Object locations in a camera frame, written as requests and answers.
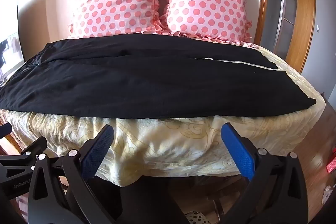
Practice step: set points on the black pants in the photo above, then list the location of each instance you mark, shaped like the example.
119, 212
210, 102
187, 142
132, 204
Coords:
147, 82

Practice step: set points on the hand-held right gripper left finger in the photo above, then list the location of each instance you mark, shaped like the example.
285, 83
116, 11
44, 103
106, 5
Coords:
97, 151

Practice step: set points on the flat screen television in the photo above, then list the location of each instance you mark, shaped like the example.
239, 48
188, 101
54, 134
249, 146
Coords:
9, 53

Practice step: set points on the white dotted slipper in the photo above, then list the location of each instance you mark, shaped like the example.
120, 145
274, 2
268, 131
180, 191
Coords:
195, 217

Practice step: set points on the bed with yellow sheet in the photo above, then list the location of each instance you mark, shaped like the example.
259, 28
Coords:
170, 145

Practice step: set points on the red box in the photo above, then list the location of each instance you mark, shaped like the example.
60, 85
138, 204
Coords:
331, 161

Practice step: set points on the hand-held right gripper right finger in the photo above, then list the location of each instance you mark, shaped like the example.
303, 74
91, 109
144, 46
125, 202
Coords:
237, 153

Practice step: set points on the grey glass door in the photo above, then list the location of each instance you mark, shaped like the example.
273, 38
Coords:
284, 8

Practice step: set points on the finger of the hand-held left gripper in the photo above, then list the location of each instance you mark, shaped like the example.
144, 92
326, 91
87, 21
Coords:
29, 153
5, 130

